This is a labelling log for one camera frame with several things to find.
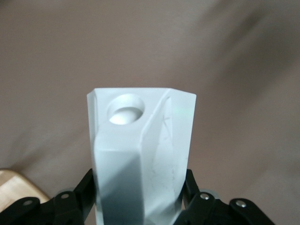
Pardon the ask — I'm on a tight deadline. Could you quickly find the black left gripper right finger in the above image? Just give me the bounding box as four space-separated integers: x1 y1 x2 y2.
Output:
180 168 274 225

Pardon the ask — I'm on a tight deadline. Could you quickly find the wooden cup rack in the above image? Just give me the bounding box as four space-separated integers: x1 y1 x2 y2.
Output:
0 168 51 211

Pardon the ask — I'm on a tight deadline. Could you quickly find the brown table cover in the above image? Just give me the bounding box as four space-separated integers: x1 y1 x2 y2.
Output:
0 0 300 225

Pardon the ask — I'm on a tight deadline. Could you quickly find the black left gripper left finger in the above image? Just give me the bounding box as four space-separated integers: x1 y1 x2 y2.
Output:
0 168 98 225

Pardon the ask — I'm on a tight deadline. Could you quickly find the white faceted cup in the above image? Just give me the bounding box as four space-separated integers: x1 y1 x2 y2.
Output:
86 87 197 225

